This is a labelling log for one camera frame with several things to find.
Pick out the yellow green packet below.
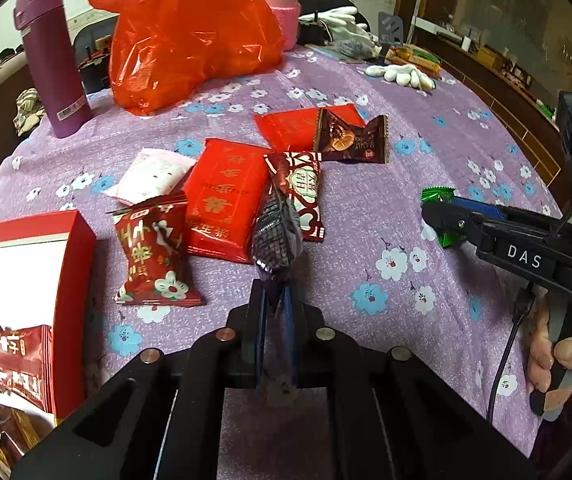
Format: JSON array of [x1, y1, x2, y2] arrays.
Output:
[[395, 45, 443, 72]]

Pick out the purple thermos bottle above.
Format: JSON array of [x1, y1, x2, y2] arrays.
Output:
[[13, 0, 93, 139]]

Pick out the wooden cabinet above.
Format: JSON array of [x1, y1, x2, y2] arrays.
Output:
[[396, 0, 572, 201]]

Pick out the person's right hand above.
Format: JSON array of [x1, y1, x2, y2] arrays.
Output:
[[526, 305, 572, 397]]

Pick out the patterned cloth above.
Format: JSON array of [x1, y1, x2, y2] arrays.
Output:
[[12, 87, 43, 137]]

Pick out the red flower-print snack packet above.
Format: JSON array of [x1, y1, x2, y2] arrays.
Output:
[[106, 194, 205, 307]]

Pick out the red gift box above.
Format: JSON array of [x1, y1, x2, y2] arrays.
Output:
[[0, 210, 98, 476]]

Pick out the dark red white snack packet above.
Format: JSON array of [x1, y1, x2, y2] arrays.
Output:
[[263, 151, 327, 242]]

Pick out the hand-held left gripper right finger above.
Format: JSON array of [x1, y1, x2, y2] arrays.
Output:
[[276, 285, 537, 480]]

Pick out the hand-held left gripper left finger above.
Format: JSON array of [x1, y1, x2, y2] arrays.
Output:
[[11, 280, 269, 480]]

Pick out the green candy wrapper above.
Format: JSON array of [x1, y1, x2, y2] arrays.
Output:
[[420, 186, 467, 249]]

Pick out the dark checkered snack packet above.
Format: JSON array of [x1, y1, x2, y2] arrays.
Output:
[[250, 182, 303, 406]]

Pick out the white work gloves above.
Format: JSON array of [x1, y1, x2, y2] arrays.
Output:
[[298, 6, 373, 43]]

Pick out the pink bottle with knitted sleeve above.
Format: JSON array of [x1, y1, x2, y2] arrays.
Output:
[[260, 0, 301, 52]]

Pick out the dark chair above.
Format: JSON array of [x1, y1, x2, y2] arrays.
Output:
[[72, 12, 118, 95]]

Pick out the purple floral tablecloth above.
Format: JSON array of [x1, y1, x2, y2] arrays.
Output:
[[0, 45, 567, 480]]

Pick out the white pink snack packet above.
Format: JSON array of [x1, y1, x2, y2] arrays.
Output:
[[103, 147, 197, 207]]

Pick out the red gold-print snack packet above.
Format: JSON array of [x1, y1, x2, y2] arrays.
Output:
[[253, 104, 367, 154], [182, 138, 273, 265]]

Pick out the brown chocolate snack packet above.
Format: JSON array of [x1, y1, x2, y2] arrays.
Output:
[[314, 108, 391, 165]]

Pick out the grey plastic stand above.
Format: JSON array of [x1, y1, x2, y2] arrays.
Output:
[[377, 11, 408, 47]]

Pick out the brown boxed snack packet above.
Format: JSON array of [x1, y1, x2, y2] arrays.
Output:
[[0, 402, 42, 476]]

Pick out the dark red boxed snack packet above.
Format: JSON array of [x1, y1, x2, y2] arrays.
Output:
[[0, 324, 54, 413]]

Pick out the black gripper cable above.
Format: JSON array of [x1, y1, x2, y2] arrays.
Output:
[[486, 285, 535, 423]]

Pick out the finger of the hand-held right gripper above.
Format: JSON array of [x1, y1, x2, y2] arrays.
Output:
[[453, 196, 562, 233], [421, 201, 492, 256]]

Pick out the red plastic bag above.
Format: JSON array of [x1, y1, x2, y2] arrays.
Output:
[[85, 0, 287, 116]]

